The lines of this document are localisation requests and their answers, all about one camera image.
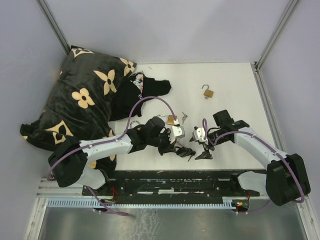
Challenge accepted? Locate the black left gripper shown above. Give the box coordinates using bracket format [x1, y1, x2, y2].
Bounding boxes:
[147, 128, 178, 156]

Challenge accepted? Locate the black padlock with keys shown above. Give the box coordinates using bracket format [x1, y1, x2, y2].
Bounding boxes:
[175, 146, 196, 162]

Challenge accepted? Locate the medium brass padlock long shackle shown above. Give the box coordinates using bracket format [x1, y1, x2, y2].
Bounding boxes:
[157, 114, 179, 126]

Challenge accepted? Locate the large brass padlock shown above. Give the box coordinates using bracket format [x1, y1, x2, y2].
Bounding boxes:
[129, 120, 141, 129]

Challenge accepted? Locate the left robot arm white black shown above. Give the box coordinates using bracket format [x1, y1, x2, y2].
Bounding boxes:
[48, 116, 185, 195]

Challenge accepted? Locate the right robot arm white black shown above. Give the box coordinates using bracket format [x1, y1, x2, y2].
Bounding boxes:
[190, 109, 311, 206]

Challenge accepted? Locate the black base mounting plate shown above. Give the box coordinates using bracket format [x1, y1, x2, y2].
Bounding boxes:
[94, 170, 260, 204]

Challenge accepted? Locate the brass padlock far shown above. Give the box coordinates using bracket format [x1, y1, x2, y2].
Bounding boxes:
[201, 84, 214, 99]

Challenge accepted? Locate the black printed garment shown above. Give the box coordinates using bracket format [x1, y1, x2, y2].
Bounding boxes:
[109, 71, 172, 121]

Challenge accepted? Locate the black floral pillow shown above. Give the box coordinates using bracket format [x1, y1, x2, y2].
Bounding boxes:
[20, 45, 138, 176]

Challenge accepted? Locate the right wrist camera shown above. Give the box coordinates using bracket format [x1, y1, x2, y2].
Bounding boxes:
[189, 126, 206, 144]

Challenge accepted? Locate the light blue cable duct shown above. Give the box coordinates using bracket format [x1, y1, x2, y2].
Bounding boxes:
[47, 196, 251, 208]

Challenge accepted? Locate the right aluminium corner post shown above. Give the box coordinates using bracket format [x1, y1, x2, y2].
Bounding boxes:
[253, 0, 302, 72]

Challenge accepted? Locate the aluminium corner post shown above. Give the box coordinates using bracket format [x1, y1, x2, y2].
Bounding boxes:
[253, 0, 302, 72]
[36, 0, 71, 55]

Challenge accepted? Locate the left aluminium corner post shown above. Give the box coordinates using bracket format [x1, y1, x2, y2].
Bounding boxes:
[36, 0, 71, 55]

